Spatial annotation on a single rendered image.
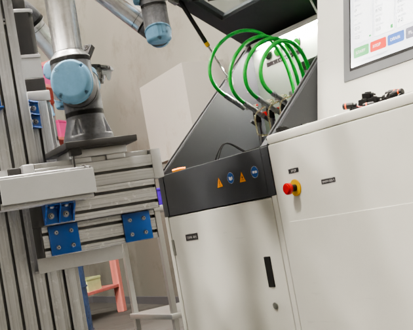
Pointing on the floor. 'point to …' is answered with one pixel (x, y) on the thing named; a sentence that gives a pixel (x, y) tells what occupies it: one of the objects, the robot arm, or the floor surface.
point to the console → (357, 198)
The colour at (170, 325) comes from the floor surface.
